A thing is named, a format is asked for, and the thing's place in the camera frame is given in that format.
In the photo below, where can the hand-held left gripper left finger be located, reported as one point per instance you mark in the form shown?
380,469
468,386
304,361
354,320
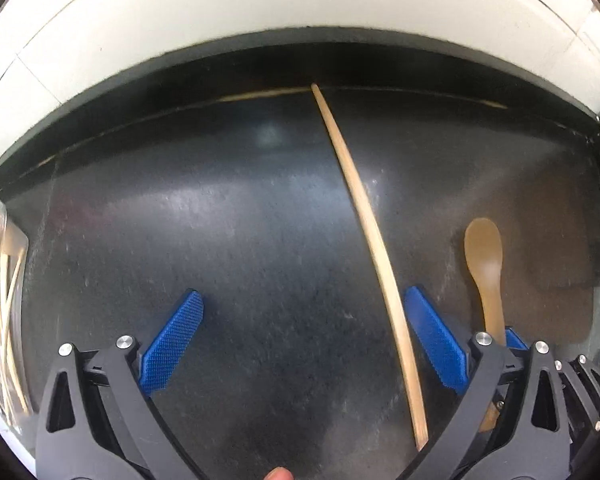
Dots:
172,345

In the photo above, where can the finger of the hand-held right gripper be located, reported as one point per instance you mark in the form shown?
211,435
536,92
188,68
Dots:
582,390
516,339

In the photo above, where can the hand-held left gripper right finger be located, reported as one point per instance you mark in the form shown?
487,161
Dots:
432,340

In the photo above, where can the wooden spoon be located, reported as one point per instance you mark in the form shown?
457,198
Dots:
482,245

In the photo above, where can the single long wooden chopstick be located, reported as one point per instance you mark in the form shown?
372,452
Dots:
367,220

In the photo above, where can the clear rectangular tray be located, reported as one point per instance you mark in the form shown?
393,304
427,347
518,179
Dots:
17,340

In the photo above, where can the person's left hand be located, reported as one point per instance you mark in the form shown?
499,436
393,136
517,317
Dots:
280,474

